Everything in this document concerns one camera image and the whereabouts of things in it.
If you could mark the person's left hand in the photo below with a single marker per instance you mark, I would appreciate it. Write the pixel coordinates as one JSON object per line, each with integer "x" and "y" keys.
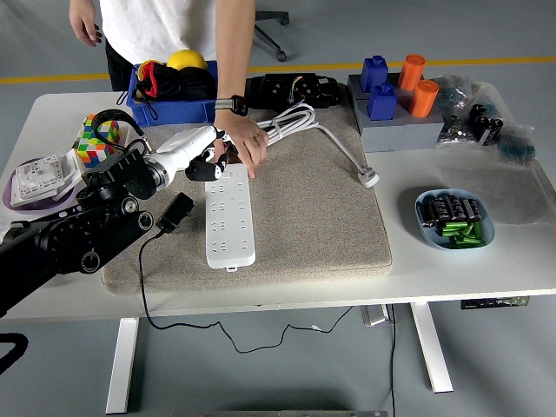
{"x": 245, "y": 137}

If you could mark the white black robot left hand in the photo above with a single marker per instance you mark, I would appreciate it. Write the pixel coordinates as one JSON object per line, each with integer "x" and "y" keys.
{"x": 187, "y": 143}

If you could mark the person's right hand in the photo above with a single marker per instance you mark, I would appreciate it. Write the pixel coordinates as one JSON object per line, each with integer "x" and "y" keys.
{"x": 84, "y": 21}

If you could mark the black power adapter plug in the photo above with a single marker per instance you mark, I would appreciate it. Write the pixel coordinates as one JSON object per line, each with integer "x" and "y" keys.
{"x": 176, "y": 213}

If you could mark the white power strip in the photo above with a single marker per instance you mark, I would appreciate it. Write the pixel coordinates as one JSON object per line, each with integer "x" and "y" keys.
{"x": 230, "y": 226}

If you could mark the person's left forearm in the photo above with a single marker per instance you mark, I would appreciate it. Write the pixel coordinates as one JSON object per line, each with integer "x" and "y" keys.
{"x": 234, "y": 48}

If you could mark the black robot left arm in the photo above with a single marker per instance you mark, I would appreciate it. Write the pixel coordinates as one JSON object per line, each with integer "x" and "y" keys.
{"x": 65, "y": 243}

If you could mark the black wrist watch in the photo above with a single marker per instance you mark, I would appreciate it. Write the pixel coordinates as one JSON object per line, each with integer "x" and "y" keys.
{"x": 236, "y": 105}

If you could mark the blue plastic bin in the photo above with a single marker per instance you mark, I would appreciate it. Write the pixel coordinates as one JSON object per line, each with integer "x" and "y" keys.
{"x": 174, "y": 113}

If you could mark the person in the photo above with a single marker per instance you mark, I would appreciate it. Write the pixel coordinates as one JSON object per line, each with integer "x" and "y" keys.
{"x": 156, "y": 26}

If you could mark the yellow ball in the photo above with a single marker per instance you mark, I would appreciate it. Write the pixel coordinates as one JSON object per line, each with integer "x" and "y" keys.
{"x": 187, "y": 60}

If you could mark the multicolour puzzle cube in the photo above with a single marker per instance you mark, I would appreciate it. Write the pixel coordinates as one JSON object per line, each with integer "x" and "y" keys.
{"x": 93, "y": 147}

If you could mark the black office chair base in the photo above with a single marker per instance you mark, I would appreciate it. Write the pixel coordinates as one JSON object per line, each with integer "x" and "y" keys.
{"x": 271, "y": 41}

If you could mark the grey-brown fabric mat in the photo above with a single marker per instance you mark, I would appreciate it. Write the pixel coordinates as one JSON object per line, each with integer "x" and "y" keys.
{"x": 304, "y": 217}

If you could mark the blue square block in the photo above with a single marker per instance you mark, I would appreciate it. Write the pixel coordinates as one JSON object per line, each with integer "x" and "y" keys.
{"x": 382, "y": 103}
{"x": 374, "y": 74}

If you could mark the grey block base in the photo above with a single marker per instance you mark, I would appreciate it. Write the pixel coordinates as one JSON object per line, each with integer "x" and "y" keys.
{"x": 391, "y": 134}

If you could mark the orange cylinder block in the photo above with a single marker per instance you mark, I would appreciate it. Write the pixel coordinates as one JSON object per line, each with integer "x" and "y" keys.
{"x": 411, "y": 71}
{"x": 424, "y": 99}

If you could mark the black capacitor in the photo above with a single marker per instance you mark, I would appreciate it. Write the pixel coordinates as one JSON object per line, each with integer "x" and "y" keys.
{"x": 439, "y": 208}
{"x": 472, "y": 209}
{"x": 453, "y": 207}
{"x": 425, "y": 213}

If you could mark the light blue dish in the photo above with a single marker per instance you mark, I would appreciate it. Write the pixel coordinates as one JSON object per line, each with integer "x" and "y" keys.
{"x": 430, "y": 238}

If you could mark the clear bag of small dark parts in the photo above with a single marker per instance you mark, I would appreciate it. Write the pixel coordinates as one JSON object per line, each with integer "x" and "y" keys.
{"x": 456, "y": 132}

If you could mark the clear bag of blue parts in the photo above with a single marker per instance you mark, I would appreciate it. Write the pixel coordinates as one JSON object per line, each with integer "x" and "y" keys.
{"x": 454, "y": 93}
{"x": 517, "y": 147}

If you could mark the green cylinder part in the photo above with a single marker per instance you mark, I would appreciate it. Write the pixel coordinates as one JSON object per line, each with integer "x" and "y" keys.
{"x": 462, "y": 242}
{"x": 476, "y": 230}
{"x": 454, "y": 229}

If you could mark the white table leg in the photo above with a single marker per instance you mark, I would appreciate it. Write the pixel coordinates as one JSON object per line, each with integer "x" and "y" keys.
{"x": 121, "y": 365}
{"x": 432, "y": 347}

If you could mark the clear bag of black capacitors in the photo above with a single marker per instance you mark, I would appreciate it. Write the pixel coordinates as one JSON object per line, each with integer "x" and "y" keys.
{"x": 486, "y": 123}

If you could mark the empty clear plastic bag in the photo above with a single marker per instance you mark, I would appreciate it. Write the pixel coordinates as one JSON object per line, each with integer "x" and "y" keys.
{"x": 499, "y": 191}

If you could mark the black table control box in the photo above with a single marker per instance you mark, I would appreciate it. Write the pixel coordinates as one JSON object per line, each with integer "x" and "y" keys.
{"x": 478, "y": 304}

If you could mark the white wall socket module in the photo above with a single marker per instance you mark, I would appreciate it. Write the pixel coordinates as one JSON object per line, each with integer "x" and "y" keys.
{"x": 37, "y": 182}

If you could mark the silver under-table bracket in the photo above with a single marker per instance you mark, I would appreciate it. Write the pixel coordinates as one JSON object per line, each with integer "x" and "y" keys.
{"x": 373, "y": 315}

